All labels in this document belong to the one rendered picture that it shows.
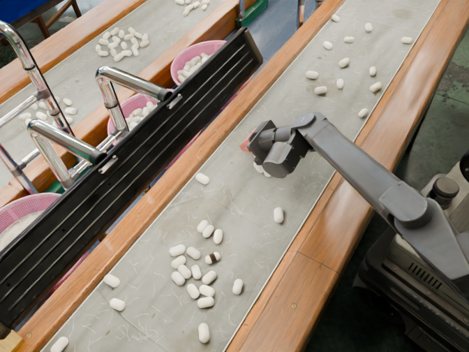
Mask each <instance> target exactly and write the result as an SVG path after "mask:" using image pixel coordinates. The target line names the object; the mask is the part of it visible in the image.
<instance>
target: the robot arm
mask: <svg viewBox="0 0 469 352"><path fill-rule="evenodd" d="M247 144H248V145H247ZM240 148H241V149H242V150H243V151H245V152H249V153H251V154H253V155H254V156H255V159H254V162H255V163H256V165H257V166H262V167H263V169H264V171H265V172H266V173H268V174H269V175H271V176H272V177H276V178H284V177H286V175H288V174H290V173H292V172H293V171H294V170H295V168H296V167H297V164H298V163H299V161H300V159H301V158H304V157H305V156H306V153H307V151H308V150H310V151H311V152H317V153H318V154H319V155H320V156H321V157H323V158H324V159H325V160H326V161H327V162H328V163H329V164H330V165H331V166H332V167H333V168H334V169H335V170H336V171H337V172H338V173H339V174H340V175H341V176H342V177H343V178H344V179H345V180H346V181H347V182H348V183H349V184H350V185H351V186H352V187H353V188H354V189H355V190H356V191H357V192H358V193H359V194H360V195H361V196H362V197H363V198H364V199H365V200H366V201H367V202H368V203H369V204H370V205H371V206H372V208H373V209H374V210H375V211H376V212H377V213H378V214H379V215H380V216H381V217H382V218H383V219H384V220H385V221H386V222H387V223H388V224H389V225H390V226H391V227H392V228H393V229H394V230H395V231H396V232H397V233H398V234H399V235H400V236H401V237H402V238H403V239H404V240H405V241H406V242H407V243H408V244H409V245H410V246H411V247H412V248H413V249H414V250H415V252H416V253H417V254H418V256H419V257H420V258H421V259H422V260H423V261H424V262H425V263H426V264H425V266H427V268H428V269H430V271H432V273H434V275H436V276H437V277H438V278H439V279H440V280H441V281H442V282H443V283H444V284H446V285H447V286H448V287H449V288H450V289H451V290H452V291H453V292H455V293H456V294H457V295H458V296H459V297H460V298H461V299H462V300H463V301H464V302H465V303H466V304H467V305H468V306H469V231H466V232H464V233H461V234H459V232H458V231H457V229H455V227H454V225H453V224H452V222H451V221H450V220H449V218H448V217H447V215H446V214H445V213H444V211H443V210H442V208H441V207H440V206H439V204H438V203H437V202H436V201H435V200H434V199H431V198H426V197H423V195H422V194H421V193H420V192H418V190H416V189H415V188H413V187H410V186H409V185H407V184H406V183H405V182H404V181H402V180H400V179H399V178H398V177H397V176H396V175H394V174H393V173H391V172H390V171H389V170H388V169H386V167H384V166H383V165H382V164H380V163H379V162H378V161H376V160H375V159H374V158H373V157H372V156H370V155H369V154H367V153H366V152H365V151H364V150H363V149H362V148H360V147H359V146H358V145H356V144H355V143H354V142H353V141H351V140H350V139H349V138H347V137H346V136H345V135H343V134H342V133H341V132H340V131H339V130H338V129H337V128H336V127H335V126H334V125H333V124H332V123H331V122H330V121H329V120H328V119H327V118H326V117H325V116H324V115H323V114H321V113H320V112H318V111H314V112H311V113H308V114H305V115H300V116H297V117H296V118H295V120H294V122H293V124H289V125H285V126H280V127H277V128H276V126H275V124H274V123H273V121H272V120H267V121H265V122H262V123H261V124H260V125H259V126H258V127H257V128H256V129H254V130H253V132H252V133H251V134H250V135H249V136H248V137H247V138H246V139H245V141H243V143H242V144H240Z"/></svg>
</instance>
